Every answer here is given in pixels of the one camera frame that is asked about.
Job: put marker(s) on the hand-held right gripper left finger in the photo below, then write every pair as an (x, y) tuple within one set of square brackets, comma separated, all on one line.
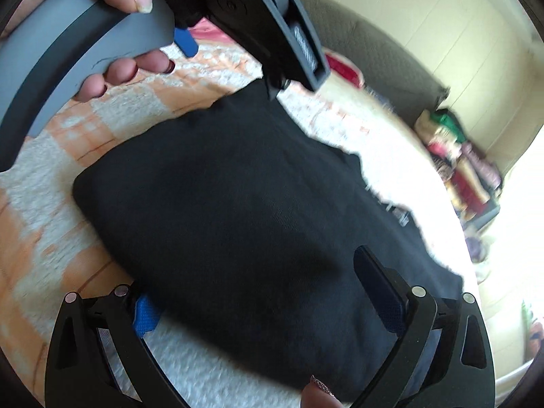
[(146, 316)]

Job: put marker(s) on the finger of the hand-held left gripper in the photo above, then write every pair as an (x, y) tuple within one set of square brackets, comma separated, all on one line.
[(186, 43)]

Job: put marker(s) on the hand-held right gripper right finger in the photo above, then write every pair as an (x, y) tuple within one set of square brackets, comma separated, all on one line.
[(382, 289)]

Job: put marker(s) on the black sweater with orange cuffs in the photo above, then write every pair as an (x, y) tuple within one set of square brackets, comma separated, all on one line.
[(246, 221)]

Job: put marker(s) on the pile of folded clothes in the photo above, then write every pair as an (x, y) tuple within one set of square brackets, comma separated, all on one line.
[(463, 165)]

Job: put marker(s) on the person's right hand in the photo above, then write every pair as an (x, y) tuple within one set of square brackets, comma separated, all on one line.
[(318, 395)]

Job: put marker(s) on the red pillow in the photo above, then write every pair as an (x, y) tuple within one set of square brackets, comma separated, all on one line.
[(342, 70)]

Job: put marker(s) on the grey padded headboard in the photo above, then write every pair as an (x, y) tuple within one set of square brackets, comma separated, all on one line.
[(382, 51)]

